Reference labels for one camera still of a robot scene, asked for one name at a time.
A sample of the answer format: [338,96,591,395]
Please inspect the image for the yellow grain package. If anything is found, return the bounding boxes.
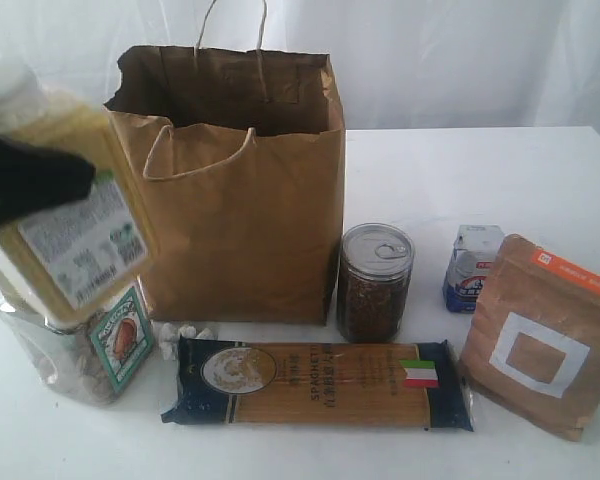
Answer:
[0,90,157,329]

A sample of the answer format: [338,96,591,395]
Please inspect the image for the clear jar yellow lid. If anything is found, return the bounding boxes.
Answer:
[0,272,155,406]

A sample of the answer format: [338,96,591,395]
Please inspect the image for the clear can dark grains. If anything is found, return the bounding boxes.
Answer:
[336,223,415,343]

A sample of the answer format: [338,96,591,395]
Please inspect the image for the white pebble cluster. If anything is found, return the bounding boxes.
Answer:
[153,322,217,361]

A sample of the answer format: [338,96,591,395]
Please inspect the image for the brown paper bag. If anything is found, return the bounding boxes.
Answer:
[102,0,347,327]

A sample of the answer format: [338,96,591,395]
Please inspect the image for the spaghetti package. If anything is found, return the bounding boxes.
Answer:
[161,338,473,431]

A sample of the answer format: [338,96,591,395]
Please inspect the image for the small blue white packet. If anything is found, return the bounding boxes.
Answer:
[442,225,504,313]

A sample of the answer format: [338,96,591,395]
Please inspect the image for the brown kraft pouch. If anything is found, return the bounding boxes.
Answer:
[460,234,600,442]

